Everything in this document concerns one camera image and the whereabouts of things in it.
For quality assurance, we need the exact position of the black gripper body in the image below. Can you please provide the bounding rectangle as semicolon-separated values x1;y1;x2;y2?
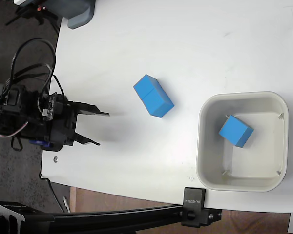
46;92;79;147

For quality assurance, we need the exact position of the blue cube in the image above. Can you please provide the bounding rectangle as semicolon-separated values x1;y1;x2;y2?
141;81;175;119
218;115;254;148
132;74;160;101

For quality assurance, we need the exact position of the black six-joint robot arm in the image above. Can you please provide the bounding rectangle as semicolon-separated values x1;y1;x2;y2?
0;82;53;152

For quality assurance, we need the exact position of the white square plastic bin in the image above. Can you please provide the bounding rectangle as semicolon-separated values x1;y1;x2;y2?
195;91;290;192

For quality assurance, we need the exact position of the black device with red light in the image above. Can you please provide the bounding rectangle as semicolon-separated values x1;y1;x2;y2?
4;0;61;31

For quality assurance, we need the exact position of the black table clamp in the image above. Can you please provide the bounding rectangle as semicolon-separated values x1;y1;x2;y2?
181;187;222;228

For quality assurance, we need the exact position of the gripper camera circuit board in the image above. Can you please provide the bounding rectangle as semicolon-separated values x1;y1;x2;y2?
42;92;59;122

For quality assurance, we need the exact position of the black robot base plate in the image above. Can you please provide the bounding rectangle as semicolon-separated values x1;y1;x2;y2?
30;139;65;152

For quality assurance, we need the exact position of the white red servo wire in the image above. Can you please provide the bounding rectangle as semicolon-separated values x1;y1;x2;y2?
0;119;30;140

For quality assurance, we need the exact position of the black floor cable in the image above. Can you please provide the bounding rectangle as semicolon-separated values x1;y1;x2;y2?
40;174;65;213

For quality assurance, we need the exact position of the black camera cable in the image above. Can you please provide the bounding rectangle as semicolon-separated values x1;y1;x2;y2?
10;38;65;115

